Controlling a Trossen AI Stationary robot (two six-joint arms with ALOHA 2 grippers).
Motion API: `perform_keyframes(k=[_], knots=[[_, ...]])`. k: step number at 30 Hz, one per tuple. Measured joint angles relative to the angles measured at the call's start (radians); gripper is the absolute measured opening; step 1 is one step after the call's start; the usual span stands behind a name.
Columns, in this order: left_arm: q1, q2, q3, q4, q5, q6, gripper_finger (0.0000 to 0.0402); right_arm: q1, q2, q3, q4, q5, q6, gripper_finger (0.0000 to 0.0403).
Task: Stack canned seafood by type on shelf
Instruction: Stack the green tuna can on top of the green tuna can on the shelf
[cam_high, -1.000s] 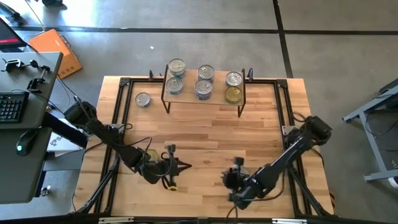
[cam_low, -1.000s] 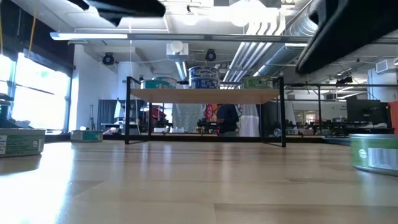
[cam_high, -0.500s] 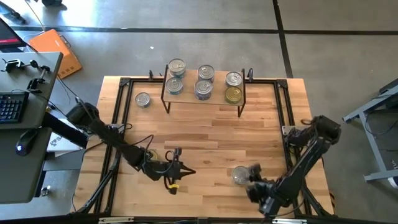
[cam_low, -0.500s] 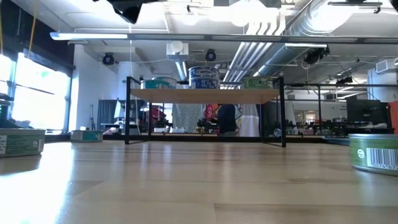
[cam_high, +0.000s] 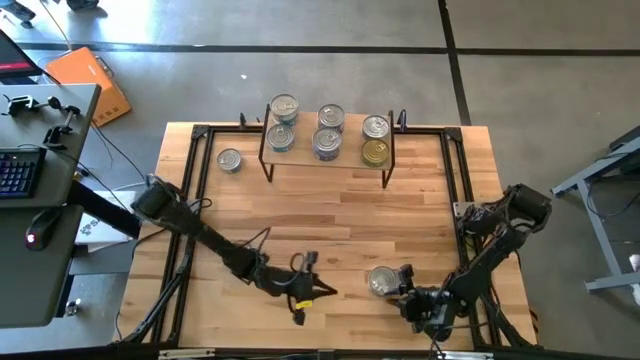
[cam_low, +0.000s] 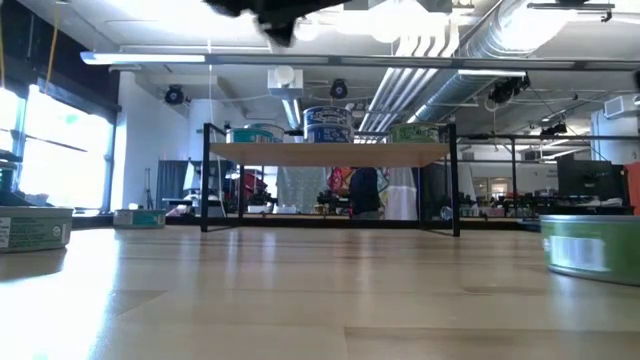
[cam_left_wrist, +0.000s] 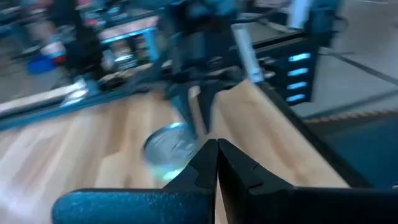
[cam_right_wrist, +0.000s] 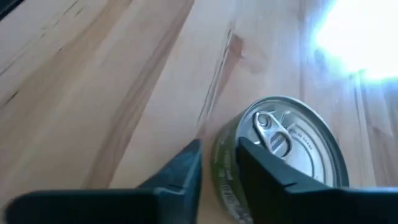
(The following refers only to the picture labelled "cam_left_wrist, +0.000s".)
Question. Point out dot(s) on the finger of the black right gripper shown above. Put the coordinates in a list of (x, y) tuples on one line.
[(185, 102), (208, 99)]

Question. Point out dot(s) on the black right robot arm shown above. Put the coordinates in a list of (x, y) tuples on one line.
[(202, 31)]

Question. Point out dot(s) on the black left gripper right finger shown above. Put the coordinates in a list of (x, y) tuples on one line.
[(280, 205)]

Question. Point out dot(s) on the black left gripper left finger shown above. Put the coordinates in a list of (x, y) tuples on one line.
[(155, 205)]

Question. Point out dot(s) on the blue-grey metal table frame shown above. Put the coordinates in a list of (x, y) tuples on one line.
[(248, 56)]

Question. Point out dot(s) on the silver-lid seafood can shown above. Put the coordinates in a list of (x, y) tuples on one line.
[(168, 146)]

